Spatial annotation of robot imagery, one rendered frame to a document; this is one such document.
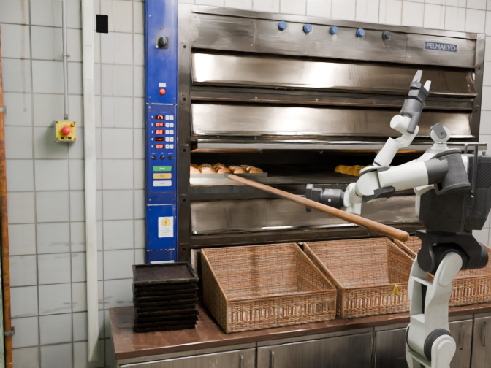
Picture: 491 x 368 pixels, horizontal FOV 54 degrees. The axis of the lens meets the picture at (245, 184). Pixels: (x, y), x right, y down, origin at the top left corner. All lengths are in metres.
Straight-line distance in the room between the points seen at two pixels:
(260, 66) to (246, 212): 0.79
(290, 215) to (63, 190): 1.20
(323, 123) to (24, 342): 1.91
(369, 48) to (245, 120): 0.87
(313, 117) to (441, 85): 0.88
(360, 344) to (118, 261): 1.26
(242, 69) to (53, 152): 1.04
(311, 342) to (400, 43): 1.78
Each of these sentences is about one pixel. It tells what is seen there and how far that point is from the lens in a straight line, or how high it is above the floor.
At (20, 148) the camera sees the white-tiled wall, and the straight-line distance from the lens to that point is 2.49.
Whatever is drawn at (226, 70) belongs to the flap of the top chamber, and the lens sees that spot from 2.59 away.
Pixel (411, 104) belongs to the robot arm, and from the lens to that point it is 2.38.
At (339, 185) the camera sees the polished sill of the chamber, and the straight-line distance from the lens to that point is 2.86.
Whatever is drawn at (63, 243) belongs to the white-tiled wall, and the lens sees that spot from 2.53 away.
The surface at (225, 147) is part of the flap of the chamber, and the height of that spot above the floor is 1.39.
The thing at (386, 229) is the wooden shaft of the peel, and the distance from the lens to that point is 1.49.
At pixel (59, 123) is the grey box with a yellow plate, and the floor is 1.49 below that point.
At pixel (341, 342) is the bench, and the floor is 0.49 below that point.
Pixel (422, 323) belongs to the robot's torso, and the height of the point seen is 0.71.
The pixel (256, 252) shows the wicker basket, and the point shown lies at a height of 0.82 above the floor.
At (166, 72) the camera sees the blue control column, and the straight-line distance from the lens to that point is 2.49.
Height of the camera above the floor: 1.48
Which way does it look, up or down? 6 degrees down
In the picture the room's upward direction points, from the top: 1 degrees clockwise
